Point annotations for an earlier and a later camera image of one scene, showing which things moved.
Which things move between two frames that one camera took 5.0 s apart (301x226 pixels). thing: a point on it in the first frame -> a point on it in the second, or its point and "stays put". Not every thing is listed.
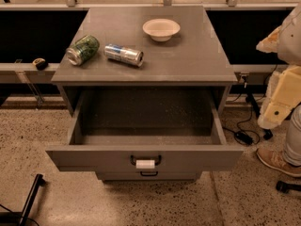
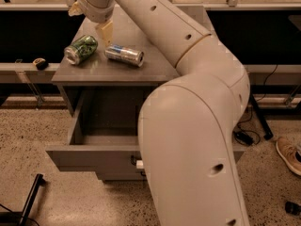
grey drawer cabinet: [148, 90] stays put
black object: [284, 187] -> [293, 208]
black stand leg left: [38, 182] stays put
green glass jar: [82, 50] stays put
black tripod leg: [267, 133] stays put
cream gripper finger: [270, 43] -> [96, 3]
